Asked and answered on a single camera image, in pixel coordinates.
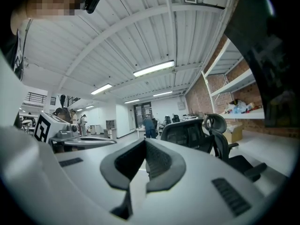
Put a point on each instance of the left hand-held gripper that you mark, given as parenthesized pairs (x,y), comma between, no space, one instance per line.
(51,128)

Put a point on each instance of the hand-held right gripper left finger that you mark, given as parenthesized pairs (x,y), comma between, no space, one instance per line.
(93,172)

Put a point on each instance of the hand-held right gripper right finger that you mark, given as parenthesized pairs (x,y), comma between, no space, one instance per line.
(199,184)

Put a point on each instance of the long ceiling light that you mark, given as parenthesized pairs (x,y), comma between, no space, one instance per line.
(153,68)
(131,101)
(162,93)
(101,89)

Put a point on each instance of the black double door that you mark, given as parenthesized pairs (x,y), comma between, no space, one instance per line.
(140,114)

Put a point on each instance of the cardboard box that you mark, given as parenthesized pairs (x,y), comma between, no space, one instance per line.
(234,133)

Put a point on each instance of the black metal railing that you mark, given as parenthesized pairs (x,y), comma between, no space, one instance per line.
(39,98)

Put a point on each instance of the long white workbench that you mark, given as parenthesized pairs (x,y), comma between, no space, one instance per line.
(269,149)

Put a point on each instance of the pile of colourful packets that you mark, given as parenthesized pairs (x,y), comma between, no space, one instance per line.
(241,107)

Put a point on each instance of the white metal shelving rack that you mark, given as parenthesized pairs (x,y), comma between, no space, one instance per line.
(234,85)

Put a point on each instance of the person's black shirt torso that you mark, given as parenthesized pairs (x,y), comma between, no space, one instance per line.
(14,55)

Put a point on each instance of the person's face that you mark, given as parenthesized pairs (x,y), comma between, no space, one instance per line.
(47,3)

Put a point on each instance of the white wall panel box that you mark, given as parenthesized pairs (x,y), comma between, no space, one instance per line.
(181,105)

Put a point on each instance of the black head-worn camera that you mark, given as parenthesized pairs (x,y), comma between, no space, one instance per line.
(93,2)

